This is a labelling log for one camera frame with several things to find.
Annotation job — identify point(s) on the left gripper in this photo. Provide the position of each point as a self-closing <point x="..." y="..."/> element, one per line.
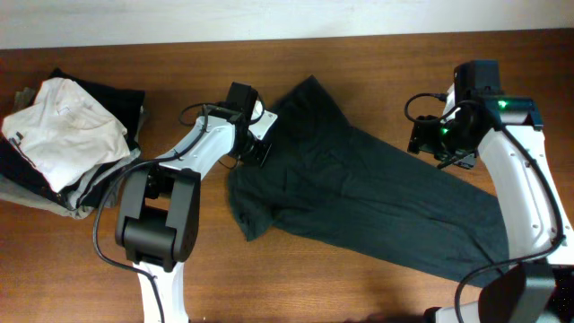
<point x="259" y="155"/>

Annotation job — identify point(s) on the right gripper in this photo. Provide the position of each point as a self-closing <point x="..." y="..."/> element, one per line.
<point x="423" y="139"/>

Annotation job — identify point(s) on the dark green t-shirt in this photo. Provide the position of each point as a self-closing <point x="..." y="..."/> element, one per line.
<point x="327" y="180"/>

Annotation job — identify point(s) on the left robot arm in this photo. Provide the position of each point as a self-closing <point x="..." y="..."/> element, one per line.
<point x="157" y="223"/>

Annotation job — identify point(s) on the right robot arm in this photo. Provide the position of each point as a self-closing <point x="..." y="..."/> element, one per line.
<point x="481" y="122"/>

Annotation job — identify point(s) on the black folded garment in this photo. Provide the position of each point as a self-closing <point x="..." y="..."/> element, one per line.
<point x="123" y="104"/>

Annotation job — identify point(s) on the white folded garment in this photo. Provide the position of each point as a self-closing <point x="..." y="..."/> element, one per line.
<point x="65" y="133"/>

